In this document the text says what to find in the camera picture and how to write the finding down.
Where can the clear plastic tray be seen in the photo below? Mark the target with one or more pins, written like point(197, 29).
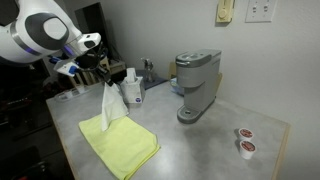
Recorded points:
point(68, 95)

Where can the blue face mask box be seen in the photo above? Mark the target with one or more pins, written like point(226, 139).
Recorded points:
point(175, 87)

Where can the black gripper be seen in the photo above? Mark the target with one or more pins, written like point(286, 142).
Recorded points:
point(90, 63)

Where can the beige wall thermostat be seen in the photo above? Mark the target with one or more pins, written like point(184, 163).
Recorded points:
point(224, 11)

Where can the white tissue sticking from box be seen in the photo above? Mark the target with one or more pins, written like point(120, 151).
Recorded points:
point(131, 75)

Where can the small white cup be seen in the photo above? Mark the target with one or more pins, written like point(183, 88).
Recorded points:
point(80, 88)
point(68, 94)

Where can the grey tissue box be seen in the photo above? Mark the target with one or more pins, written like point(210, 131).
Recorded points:
point(133, 95)

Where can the white pulled-out wipe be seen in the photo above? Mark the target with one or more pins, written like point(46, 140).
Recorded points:
point(111, 106)

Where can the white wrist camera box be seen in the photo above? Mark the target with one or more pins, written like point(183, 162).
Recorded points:
point(66, 68)

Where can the grey pod coffee machine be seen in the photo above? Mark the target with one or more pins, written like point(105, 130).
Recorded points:
point(196, 80)

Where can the dark blue cloth mat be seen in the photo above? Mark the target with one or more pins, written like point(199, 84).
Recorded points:
point(155, 81)

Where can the yellow-green towel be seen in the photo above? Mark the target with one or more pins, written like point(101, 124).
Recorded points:
point(121, 146)

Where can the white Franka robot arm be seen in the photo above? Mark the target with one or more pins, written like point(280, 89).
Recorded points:
point(36, 30)

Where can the black equipment rack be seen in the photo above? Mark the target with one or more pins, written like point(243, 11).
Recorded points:
point(16, 100)

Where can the white coffee pod red lid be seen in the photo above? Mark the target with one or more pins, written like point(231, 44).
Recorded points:
point(246, 133)
point(247, 149)

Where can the white light switch plate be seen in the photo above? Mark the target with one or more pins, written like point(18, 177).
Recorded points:
point(260, 10)

